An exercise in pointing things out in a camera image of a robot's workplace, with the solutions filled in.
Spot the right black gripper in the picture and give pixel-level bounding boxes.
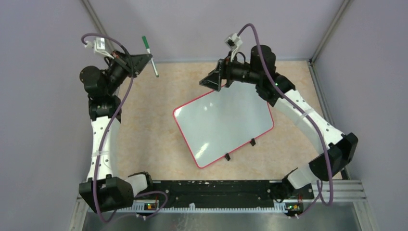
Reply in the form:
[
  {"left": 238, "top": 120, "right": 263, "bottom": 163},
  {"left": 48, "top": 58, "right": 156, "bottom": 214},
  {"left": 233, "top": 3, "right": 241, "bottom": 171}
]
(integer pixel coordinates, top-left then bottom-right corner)
[{"left": 200, "top": 51, "right": 261, "bottom": 92}]

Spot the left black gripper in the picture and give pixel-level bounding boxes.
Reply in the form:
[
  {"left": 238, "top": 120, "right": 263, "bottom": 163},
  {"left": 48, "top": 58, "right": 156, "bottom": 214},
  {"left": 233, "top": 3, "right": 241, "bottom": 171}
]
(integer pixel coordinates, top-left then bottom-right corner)
[{"left": 104, "top": 49, "right": 152, "bottom": 95}]

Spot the green capped whiteboard marker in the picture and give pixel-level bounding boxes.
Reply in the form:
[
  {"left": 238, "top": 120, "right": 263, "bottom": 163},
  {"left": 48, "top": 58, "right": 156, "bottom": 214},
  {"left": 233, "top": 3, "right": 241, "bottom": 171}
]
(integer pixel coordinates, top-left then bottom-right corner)
[{"left": 142, "top": 36, "right": 160, "bottom": 78}]

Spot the white board with red frame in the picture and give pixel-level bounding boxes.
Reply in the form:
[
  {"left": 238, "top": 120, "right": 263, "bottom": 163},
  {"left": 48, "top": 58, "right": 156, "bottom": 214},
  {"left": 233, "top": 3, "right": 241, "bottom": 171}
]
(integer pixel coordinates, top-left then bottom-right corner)
[{"left": 172, "top": 83, "right": 274, "bottom": 168}]

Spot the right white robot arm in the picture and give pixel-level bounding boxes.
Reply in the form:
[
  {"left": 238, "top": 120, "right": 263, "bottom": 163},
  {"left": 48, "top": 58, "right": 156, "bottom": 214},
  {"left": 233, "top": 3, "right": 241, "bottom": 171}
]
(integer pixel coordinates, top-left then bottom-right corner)
[{"left": 199, "top": 45, "right": 358, "bottom": 198}]

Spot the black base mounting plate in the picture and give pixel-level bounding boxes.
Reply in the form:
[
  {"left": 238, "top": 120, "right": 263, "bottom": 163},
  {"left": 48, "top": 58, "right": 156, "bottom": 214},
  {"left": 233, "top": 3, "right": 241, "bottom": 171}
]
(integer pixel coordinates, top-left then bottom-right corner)
[{"left": 136, "top": 180, "right": 315, "bottom": 210}]

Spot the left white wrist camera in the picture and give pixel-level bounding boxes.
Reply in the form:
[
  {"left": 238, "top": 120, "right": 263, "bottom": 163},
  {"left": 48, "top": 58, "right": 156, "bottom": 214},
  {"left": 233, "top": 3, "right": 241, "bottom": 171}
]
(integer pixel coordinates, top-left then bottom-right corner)
[{"left": 84, "top": 37, "right": 114, "bottom": 59}]

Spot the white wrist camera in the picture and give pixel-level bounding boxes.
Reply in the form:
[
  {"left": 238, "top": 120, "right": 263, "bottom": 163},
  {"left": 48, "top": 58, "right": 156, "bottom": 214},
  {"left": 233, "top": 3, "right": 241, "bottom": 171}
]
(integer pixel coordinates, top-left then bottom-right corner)
[
  {"left": 224, "top": 33, "right": 243, "bottom": 61},
  {"left": 84, "top": 37, "right": 114, "bottom": 59}
]

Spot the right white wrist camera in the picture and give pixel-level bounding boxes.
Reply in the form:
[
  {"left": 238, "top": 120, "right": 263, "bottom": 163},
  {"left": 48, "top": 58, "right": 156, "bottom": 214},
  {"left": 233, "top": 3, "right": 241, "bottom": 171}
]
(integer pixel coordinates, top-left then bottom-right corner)
[{"left": 224, "top": 33, "right": 243, "bottom": 61}]

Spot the white cable duct rail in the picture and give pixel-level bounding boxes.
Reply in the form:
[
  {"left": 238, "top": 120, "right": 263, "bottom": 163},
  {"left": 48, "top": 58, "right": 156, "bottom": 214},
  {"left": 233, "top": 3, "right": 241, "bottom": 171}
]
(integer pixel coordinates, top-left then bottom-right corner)
[{"left": 117, "top": 202, "right": 288, "bottom": 214}]

